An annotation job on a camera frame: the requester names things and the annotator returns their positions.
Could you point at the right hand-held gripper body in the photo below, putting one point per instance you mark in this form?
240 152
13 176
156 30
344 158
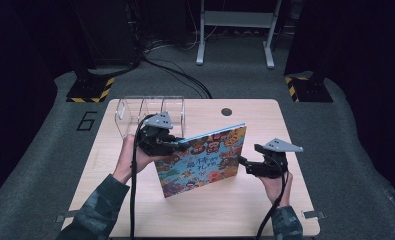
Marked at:
276 160

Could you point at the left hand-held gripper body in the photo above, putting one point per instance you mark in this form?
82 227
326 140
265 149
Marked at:
155 140

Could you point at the colourful cartoon picture book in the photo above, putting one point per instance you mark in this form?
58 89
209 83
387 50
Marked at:
201 160

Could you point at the clear acrylic book rack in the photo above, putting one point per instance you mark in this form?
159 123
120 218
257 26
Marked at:
131 113

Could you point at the person's right hand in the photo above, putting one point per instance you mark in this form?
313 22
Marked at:
278 191

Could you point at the person's left hand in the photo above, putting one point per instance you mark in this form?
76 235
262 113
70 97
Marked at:
128 160

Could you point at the black round table grommet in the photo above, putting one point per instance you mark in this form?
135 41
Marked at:
226 111

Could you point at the black yellow striped stand base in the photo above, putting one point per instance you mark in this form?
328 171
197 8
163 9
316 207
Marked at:
310 90
91 90

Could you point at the black equipment cabinet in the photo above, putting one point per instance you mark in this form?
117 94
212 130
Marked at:
108 30

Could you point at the dark curtain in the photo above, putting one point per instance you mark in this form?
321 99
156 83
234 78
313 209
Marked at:
18 83
368 66

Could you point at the white metal stand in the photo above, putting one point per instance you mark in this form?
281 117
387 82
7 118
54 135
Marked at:
238 18

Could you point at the metal table edge bracket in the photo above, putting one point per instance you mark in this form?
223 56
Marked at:
66 216
313 214

